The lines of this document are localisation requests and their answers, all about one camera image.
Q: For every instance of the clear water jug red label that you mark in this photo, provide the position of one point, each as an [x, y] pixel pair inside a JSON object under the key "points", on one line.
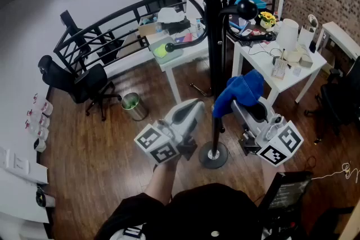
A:
{"points": [[43, 121], [46, 108], [42, 133]]}

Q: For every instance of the clear plastic water bottle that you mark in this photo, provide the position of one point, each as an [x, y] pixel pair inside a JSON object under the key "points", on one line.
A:
{"points": [[159, 28], [199, 29]]}

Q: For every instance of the steel trash bin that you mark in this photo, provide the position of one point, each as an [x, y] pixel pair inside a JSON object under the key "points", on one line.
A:
{"points": [[135, 106]]}

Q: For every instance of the paper card stand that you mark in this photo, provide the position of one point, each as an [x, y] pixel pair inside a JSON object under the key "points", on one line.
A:
{"points": [[279, 68]]}

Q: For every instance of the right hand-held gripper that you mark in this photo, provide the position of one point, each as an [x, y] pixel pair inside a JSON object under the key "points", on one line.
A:
{"points": [[281, 146]]}

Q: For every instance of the small white bin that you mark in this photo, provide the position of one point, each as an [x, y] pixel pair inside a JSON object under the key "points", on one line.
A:
{"points": [[40, 145]]}

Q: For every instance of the brown cardboard box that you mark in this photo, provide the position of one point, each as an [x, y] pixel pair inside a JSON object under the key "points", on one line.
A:
{"points": [[147, 30]]}

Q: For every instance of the white cylinder black end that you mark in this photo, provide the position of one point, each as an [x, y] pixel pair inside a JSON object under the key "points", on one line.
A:
{"points": [[42, 198]]}

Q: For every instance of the beige box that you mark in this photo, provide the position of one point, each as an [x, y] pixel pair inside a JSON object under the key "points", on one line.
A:
{"points": [[295, 56]]}

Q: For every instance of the pink pouch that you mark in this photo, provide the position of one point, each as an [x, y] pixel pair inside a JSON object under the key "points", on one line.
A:
{"points": [[188, 37]]}

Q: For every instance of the black keyboard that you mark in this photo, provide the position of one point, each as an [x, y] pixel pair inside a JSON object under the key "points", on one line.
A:
{"points": [[244, 43]]}

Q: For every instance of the black box device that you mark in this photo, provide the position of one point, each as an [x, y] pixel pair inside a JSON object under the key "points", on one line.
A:
{"points": [[175, 26]]}

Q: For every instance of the yellow-green rag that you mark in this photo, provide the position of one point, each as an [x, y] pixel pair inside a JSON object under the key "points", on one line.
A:
{"points": [[161, 51]]}

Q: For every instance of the yellow sunflower pot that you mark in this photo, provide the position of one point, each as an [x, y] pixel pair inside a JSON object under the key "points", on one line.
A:
{"points": [[267, 19]]}

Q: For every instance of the black stair railing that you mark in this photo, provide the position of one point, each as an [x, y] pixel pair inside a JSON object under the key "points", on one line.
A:
{"points": [[69, 21]]}

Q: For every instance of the white square container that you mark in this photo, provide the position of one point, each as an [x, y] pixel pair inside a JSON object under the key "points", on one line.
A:
{"points": [[305, 36]]}

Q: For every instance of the blue notebook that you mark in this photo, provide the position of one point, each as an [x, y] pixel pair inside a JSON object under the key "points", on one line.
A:
{"points": [[180, 39]]}

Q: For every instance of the black chest-mounted screen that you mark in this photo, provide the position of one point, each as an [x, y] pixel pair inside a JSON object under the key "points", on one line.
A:
{"points": [[287, 191]]}

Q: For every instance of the black chest mount rig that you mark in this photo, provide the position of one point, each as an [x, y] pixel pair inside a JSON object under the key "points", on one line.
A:
{"points": [[281, 227]]}

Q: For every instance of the white lamp black base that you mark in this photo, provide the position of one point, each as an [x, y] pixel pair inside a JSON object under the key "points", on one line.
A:
{"points": [[194, 5]]}

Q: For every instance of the blue cloth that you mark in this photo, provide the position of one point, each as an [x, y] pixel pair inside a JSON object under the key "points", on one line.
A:
{"points": [[244, 87]]}

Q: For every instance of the white table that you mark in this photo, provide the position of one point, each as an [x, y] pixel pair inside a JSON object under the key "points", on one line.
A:
{"points": [[261, 64], [337, 33], [191, 54]]}

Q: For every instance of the white crumpled lampshade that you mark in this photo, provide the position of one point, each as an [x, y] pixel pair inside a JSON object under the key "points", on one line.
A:
{"points": [[170, 14]]}

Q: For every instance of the round mirror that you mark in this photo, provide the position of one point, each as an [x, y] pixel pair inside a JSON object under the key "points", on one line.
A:
{"points": [[312, 21]]}

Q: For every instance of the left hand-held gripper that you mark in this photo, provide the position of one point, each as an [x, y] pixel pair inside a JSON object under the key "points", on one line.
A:
{"points": [[157, 146]]}

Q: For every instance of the black office chair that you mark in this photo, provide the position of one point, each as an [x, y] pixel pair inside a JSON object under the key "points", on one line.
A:
{"points": [[87, 84], [340, 98]]}

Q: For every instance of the person's right forearm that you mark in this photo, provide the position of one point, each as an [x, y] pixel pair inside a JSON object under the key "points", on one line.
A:
{"points": [[271, 177]]}

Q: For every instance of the person's black shirt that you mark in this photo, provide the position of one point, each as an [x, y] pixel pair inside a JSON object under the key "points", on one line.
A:
{"points": [[211, 210]]}

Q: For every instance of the black coat rack stand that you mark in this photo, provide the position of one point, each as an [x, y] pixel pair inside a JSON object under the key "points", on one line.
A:
{"points": [[213, 36]]}

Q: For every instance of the blue plastic bin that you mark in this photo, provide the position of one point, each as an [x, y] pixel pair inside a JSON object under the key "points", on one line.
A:
{"points": [[258, 2]]}

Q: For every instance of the white lamp brass base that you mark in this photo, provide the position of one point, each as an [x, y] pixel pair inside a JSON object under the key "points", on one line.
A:
{"points": [[287, 36]]}

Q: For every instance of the green tray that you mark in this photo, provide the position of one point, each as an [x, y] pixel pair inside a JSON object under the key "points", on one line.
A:
{"points": [[157, 60]]}

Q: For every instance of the white shirt button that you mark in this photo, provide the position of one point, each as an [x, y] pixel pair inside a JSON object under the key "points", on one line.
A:
{"points": [[215, 233]]}

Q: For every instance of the person's left forearm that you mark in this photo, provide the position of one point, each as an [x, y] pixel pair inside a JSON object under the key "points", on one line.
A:
{"points": [[163, 180]]}

